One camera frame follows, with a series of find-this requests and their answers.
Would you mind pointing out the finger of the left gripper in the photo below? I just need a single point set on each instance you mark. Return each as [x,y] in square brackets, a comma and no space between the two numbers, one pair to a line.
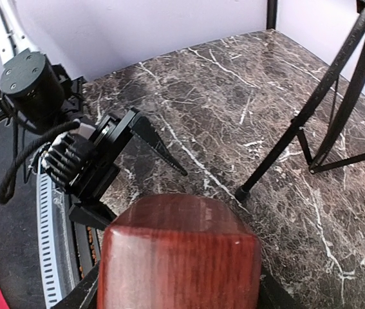
[144,130]
[94,214]

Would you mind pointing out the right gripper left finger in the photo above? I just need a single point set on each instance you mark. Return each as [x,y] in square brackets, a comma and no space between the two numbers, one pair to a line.
[84,295]

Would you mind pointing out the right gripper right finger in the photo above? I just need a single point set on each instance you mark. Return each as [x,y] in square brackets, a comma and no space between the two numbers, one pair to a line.
[272,294]

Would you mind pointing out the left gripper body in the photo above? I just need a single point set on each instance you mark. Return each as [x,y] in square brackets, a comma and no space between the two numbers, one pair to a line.
[109,140]

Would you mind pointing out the dark red wooden metronome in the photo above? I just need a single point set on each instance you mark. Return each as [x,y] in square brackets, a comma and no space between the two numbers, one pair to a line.
[179,251]

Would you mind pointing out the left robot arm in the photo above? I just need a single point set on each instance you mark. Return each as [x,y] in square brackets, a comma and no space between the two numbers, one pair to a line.
[36,95]

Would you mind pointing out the black front rail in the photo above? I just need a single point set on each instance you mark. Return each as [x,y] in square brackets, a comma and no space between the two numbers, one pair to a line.
[87,249]

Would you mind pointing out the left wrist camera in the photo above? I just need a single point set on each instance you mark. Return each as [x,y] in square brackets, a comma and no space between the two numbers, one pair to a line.
[66,157]

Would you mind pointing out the white slotted cable duct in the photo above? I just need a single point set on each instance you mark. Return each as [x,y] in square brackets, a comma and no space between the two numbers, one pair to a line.
[57,262]

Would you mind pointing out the left black frame post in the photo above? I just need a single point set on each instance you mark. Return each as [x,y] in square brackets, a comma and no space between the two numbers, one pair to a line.
[271,20]

